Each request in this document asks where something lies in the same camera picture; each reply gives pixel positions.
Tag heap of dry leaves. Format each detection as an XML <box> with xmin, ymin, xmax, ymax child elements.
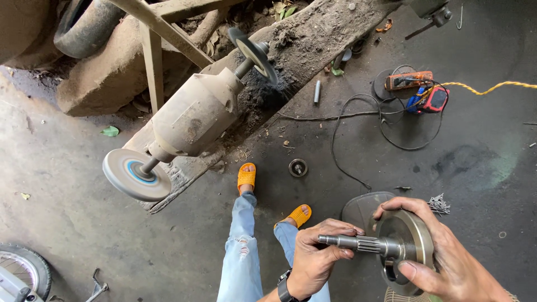
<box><xmin>180</xmin><ymin>0</ymin><xmax>312</xmax><ymax>57</ymax></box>

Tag bicycle wheel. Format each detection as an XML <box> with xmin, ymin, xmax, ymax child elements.
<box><xmin>0</xmin><ymin>243</ymin><xmax>53</xmax><ymax>302</ymax></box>

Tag white bicycle frame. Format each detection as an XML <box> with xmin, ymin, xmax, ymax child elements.
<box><xmin>0</xmin><ymin>266</ymin><xmax>45</xmax><ymax>302</ymax></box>

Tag grey buffing wheel blue centre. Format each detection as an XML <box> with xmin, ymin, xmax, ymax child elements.
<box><xmin>102</xmin><ymin>148</ymin><xmax>172</xmax><ymax>203</ymax></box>

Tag red and blue charger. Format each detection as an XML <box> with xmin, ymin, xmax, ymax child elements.
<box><xmin>406</xmin><ymin>85</ymin><xmax>451</xmax><ymax>114</ymax></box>

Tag person's left hand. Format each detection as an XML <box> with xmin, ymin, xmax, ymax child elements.
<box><xmin>287</xmin><ymin>218</ymin><xmax>366</xmax><ymax>300</ymax></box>

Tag yellow twisted cord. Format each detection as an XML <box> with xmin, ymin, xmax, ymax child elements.
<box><xmin>423</xmin><ymin>81</ymin><xmax>537</xmax><ymax>100</ymax></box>

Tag dusty bench grinder motor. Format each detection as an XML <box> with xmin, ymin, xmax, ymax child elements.
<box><xmin>140</xmin><ymin>41</ymin><xmax>270</xmax><ymax>175</ymax></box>

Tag dusty wooden beam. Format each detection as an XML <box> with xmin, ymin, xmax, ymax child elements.
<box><xmin>123</xmin><ymin>0</ymin><xmax>404</xmax><ymax>215</ymax></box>

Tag metal pulley disc with shaft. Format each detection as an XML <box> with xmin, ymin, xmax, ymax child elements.
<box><xmin>317</xmin><ymin>208</ymin><xmax>435</xmax><ymax>297</ymax></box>

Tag light blue ripped jeans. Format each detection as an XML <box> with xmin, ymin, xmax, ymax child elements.
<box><xmin>216</xmin><ymin>192</ymin><xmax>332</xmax><ymax>302</ymax></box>

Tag grey cable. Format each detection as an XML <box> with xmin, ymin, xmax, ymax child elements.
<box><xmin>277</xmin><ymin>109</ymin><xmax>381</xmax><ymax>122</ymax></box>

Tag black round disc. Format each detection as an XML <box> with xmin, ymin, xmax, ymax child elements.
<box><xmin>373</xmin><ymin>67</ymin><xmax>421</xmax><ymax>102</ymax></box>

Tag wooden frame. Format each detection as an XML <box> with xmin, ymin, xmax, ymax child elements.
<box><xmin>107</xmin><ymin>0</ymin><xmax>248</xmax><ymax>115</ymax></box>

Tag person's right hand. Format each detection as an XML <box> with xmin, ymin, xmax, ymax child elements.
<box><xmin>373</xmin><ymin>197</ymin><xmax>513</xmax><ymax>302</ymax></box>

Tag orange power strip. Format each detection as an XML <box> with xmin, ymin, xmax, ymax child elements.
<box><xmin>385</xmin><ymin>70</ymin><xmax>434</xmax><ymax>91</ymax></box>

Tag orange sandal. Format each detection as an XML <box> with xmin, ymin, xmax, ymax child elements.
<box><xmin>237</xmin><ymin>163</ymin><xmax>257</xmax><ymax>196</ymax></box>
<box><xmin>274</xmin><ymin>204</ymin><xmax>313</xmax><ymax>230</ymax></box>

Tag pile of nails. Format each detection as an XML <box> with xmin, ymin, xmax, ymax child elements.
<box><xmin>427</xmin><ymin>192</ymin><xmax>451</xmax><ymax>216</ymax></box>

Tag black wristwatch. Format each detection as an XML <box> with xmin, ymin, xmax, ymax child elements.
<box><xmin>277</xmin><ymin>268</ymin><xmax>312</xmax><ymax>302</ymax></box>

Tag dust-covered lump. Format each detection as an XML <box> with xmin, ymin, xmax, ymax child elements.
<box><xmin>56</xmin><ymin>8</ymin><xmax>230</xmax><ymax>117</ymax></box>

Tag black rubber tyre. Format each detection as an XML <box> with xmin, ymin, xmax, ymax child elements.
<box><xmin>53</xmin><ymin>0</ymin><xmax>127</xmax><ymax>60</ymax></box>

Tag round metal bearing part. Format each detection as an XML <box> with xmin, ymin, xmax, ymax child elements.
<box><xmin>288</xmin><ymin>158</ymin><xmax>308</xmax><ymax>178</ymax></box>

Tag dark grinding wheel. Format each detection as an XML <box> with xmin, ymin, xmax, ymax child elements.
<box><xmin>227</xmin><ymin>27</ymin><xmax>279</xmax><ymax>87</ymax></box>

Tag grey machine part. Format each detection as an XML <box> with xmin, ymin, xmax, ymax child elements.
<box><xmin>404</xmin><ymin>0</ymin><xmax>454</xmax><ymax>41</ymax></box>

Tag black cable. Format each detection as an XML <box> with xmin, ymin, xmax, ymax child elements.
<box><xmin>331</xmin><ymin>79</ymin><xmax>446</xmax><ymax>194</ymax></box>

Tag bent metal tool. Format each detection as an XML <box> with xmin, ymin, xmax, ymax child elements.
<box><xmin>86</xmin><ymin>268</ymin><xmax>109</xmax><ymax>302</ymax></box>

